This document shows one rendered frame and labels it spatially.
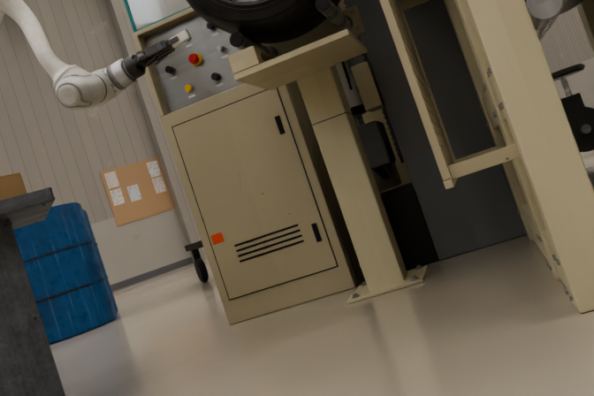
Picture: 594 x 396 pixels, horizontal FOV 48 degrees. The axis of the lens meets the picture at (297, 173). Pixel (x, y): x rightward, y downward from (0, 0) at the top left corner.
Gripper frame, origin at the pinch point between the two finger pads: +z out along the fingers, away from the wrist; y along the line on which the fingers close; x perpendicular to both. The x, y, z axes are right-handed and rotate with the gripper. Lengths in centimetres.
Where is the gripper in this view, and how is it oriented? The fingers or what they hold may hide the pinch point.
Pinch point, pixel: (179, 38)
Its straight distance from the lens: 221.6
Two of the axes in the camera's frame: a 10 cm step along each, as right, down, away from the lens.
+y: 2.5, -0.4, 9.7
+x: 4.5, 8.9, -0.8
